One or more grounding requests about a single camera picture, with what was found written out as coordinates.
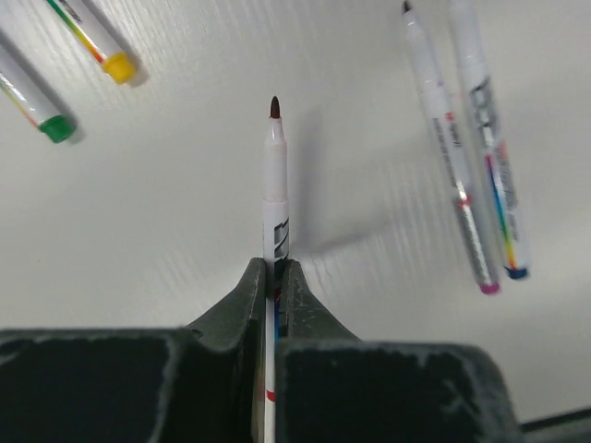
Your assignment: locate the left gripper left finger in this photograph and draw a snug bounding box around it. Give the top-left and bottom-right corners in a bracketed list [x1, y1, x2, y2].
[1, 258, 265, 442]

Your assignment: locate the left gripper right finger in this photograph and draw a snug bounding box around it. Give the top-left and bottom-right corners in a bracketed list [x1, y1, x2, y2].
[275, 260, 525, 442]

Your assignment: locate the red pen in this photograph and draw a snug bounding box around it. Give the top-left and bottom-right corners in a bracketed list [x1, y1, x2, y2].
[263, 97, 290, 442]

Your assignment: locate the purple pen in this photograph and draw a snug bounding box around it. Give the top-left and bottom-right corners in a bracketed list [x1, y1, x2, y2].
[401, 1, 500, 294]

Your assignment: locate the yellow pen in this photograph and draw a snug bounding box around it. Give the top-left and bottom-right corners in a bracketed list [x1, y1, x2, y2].
[46, 0, 137, 84]

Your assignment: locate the green pen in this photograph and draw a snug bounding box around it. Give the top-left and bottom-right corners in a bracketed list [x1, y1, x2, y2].
[1, 30, 77, 144]

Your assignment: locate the blue pen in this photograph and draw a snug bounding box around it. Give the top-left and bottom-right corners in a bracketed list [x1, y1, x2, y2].
[448, 1, 530, 281]

